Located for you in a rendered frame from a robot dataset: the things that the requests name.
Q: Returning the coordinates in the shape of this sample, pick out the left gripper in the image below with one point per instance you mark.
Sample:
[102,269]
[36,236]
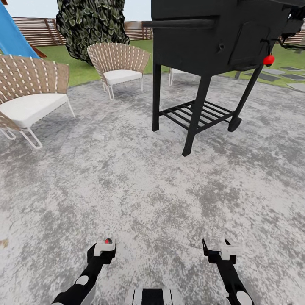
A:
[104,258]

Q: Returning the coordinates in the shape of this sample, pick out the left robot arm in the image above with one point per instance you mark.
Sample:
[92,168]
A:
[82,292]

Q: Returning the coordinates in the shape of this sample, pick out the charcoal grill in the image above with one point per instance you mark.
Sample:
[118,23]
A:
[211,37]

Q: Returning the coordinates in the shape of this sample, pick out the bush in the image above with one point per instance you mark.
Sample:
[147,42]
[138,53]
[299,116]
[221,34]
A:
[86,22]

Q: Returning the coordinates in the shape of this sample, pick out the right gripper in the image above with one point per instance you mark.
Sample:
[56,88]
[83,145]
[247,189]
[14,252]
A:
[223,265]

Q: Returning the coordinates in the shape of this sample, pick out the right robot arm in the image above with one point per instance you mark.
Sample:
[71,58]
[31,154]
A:
[225,259]

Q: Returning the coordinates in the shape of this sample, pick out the robot trunk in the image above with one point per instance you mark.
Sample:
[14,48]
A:
[152,296]

